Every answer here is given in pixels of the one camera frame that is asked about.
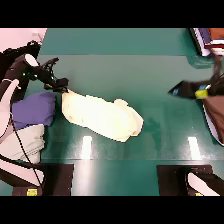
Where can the light grey garment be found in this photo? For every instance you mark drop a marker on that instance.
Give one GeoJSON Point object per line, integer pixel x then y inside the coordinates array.
{"type": "Point", "coordinates": [28, 143]}

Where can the orange-brown garment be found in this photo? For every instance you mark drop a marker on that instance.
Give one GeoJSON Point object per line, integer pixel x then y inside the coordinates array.
{"type": "Point", "coordinates": [217, 32]}

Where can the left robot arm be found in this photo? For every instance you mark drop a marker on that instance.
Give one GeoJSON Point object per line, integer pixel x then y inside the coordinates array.
{"type": "Point", "coordinates": [6, 98]}

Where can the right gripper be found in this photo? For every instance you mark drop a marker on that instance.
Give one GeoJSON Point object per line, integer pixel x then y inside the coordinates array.
{"type": "Point", "coordinates": [186, 90]}

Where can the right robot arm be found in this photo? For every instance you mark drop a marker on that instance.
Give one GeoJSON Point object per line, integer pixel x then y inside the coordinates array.
{"type": "Point", "coordinates": [201, 183]}

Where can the cream garment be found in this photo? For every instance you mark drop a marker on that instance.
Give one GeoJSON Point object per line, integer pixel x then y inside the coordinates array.
{"type": "Point", "coordinates": [103, 116]}

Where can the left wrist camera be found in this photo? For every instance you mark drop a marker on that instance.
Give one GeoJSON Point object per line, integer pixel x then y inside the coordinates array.
{"type": "Point", "coordinates": [50, 63]}

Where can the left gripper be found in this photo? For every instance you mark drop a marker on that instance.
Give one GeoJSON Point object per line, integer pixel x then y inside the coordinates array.
{"type": "Point", "coordinates": [60, 85]}

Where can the brown garment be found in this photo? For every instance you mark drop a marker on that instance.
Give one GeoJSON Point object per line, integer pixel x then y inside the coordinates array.
{"type": "Point", "coordinates": [216, 113]}

